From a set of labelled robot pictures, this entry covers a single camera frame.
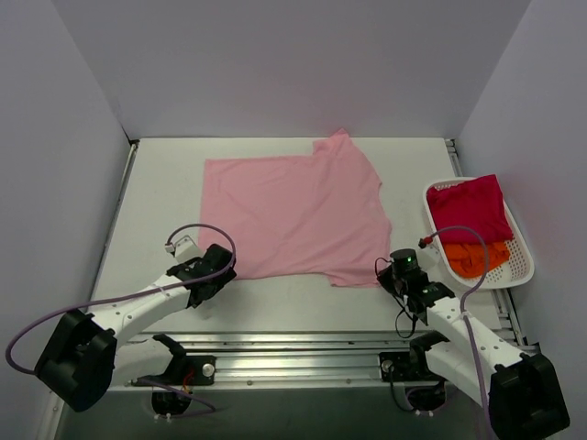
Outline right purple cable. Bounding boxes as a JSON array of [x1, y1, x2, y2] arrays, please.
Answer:
[[428, 225, 499, 440]]

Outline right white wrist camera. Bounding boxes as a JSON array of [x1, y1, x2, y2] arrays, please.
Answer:
[[418, 236, 439, 252]]

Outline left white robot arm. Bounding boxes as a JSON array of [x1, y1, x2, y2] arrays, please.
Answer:
[[34, 244, 236, 413]]

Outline aluminium mounting rail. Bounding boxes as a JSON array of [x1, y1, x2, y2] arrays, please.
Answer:
[[109, 330, 460, 391]]

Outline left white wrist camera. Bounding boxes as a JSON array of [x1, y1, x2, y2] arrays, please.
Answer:
[[164, 235, 204, 263]]

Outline pink t shirt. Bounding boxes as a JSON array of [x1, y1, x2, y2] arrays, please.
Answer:
[[200, 130, 392, 287]]

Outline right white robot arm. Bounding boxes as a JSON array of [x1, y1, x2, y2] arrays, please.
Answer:
[[377, 248, 570, 439]]

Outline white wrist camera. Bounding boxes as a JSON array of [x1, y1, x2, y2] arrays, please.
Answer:
[[418, 236, 439, 252], [164, 235, 204, 263]]

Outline magenta t shirt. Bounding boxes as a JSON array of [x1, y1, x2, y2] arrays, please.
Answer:
[[426, 175, 514, 244]]

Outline orange t shirt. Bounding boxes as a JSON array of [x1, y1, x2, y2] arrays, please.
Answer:
[[443, 242, 510, 279]]

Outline white plastic basket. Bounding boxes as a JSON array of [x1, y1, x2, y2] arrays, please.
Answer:
[[423, 177, 535, 290]]

